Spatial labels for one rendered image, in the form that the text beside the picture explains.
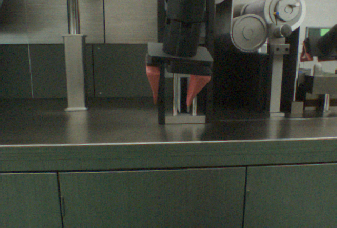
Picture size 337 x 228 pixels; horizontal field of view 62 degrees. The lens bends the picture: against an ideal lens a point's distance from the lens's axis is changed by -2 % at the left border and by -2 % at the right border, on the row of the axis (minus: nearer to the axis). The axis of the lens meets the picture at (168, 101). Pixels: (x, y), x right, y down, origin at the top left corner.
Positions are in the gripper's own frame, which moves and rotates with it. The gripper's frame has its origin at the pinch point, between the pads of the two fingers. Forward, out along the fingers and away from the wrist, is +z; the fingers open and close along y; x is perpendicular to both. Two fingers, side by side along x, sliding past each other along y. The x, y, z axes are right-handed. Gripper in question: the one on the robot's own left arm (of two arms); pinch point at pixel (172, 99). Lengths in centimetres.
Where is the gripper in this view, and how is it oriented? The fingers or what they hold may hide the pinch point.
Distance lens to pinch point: 51.3
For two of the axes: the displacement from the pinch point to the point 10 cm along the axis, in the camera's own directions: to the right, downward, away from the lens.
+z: -1.2, 8.6, 4.9
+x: 0.9, 5.0, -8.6
